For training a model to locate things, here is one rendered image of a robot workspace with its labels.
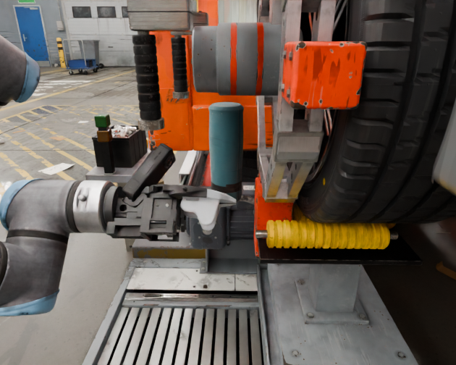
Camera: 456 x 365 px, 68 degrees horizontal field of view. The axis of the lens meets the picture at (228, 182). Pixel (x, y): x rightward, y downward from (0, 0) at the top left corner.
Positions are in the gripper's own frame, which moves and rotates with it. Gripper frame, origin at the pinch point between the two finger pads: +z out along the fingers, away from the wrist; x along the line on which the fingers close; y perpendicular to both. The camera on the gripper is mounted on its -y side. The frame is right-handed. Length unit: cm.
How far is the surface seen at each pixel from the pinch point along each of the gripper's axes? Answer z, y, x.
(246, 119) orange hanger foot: 5, -44, -46
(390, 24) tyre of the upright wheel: 17.6, -11.2, 26.9
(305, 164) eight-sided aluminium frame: 11.9, -3.2, 7.3
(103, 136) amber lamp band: -44, -36, -45
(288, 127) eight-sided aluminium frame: 8.3, -5.8, 14.0
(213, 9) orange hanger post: -19, -214, -150
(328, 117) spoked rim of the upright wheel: 17.5, -14.3, 3.4
